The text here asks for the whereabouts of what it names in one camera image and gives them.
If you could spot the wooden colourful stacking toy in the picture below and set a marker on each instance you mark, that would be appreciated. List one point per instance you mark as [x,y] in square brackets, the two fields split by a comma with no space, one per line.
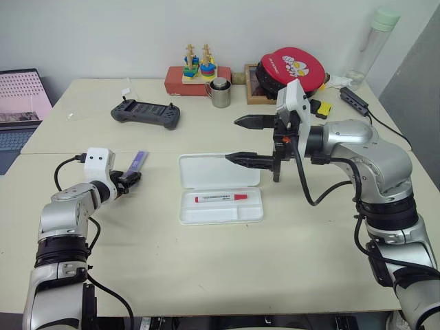
[199,68]

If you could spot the open laptop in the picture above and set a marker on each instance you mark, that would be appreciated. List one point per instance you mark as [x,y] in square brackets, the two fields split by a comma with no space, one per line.
[17,103]

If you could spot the grey partition panel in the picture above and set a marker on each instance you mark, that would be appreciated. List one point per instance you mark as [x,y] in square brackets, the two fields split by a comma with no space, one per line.
[416,86]

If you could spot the purple marker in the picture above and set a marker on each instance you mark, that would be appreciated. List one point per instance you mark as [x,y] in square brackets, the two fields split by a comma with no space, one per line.
[138,161]

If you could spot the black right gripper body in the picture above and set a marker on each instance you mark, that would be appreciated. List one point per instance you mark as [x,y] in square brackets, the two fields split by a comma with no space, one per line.
[283,144]

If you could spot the white crumpled tissue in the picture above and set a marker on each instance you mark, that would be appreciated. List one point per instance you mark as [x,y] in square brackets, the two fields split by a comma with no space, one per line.
[338,82]

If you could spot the red marker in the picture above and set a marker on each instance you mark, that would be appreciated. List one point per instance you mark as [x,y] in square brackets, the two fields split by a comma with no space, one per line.
[220,198]

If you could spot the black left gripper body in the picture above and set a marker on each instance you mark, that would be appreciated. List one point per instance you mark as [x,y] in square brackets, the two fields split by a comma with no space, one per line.
[120,189]

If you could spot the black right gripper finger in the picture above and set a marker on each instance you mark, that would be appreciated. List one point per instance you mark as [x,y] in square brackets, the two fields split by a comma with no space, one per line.
[251,159]
[254,122]

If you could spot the clear bottle with green lid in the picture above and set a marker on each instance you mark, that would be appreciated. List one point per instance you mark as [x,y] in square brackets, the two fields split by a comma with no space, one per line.
[369,48]

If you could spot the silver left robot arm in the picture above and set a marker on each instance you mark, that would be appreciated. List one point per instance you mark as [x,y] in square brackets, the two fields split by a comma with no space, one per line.
[58,216]

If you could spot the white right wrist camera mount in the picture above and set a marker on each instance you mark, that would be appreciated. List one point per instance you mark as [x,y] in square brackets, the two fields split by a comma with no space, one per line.
[297,103]

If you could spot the red round printed pouch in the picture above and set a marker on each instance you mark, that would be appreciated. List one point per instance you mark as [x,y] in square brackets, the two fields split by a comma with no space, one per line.
[292,65]

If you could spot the grey game controller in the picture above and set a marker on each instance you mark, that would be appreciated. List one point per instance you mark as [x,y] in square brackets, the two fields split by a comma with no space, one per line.
[144,113]

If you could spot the steel mug with lid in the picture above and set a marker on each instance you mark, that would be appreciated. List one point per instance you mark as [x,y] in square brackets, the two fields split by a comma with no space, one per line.
[220,94]

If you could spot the red cardboard box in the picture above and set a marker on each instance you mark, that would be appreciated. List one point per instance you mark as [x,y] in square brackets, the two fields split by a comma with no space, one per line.
[173,82]

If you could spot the white plastic pencil case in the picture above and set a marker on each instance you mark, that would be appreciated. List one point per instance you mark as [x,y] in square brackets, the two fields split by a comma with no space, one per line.
[220,213]

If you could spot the yellow and black tool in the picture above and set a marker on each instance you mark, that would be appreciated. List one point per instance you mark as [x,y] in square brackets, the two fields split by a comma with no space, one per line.
[323,109]

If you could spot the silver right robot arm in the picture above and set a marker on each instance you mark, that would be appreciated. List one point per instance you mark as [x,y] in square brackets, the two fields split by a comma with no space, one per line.
[378,161]

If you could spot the wooden framed picture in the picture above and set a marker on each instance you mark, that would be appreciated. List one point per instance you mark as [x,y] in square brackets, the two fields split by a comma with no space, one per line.
[252,91]

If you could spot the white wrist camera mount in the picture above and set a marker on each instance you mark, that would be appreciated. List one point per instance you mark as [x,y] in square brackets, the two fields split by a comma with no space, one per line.
[98,163]
[297,103]

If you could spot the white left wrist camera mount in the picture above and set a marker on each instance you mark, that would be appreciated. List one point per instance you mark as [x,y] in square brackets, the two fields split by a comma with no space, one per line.
[98,163]

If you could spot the black usb hub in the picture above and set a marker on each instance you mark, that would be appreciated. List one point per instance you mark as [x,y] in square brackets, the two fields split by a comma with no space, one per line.
[354,99]

